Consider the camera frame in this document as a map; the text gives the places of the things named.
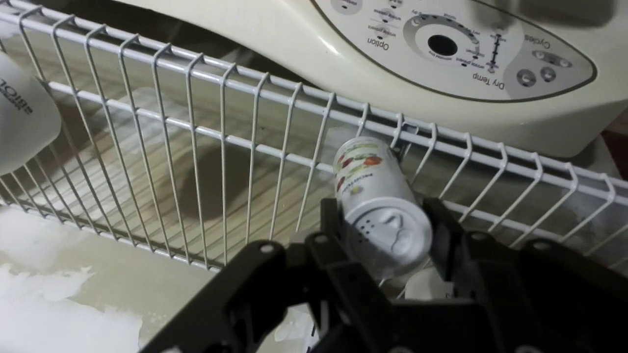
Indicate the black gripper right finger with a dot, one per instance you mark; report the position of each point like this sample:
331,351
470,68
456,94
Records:
537,294

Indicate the small white shaker bottle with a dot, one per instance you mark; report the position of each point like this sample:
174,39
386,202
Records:
380,202

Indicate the white washing machine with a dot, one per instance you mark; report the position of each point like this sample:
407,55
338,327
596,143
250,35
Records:
315,45

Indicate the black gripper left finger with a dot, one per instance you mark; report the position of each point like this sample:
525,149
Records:
276,300

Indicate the tall white purple-label bottle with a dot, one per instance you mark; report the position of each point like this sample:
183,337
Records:
23,117

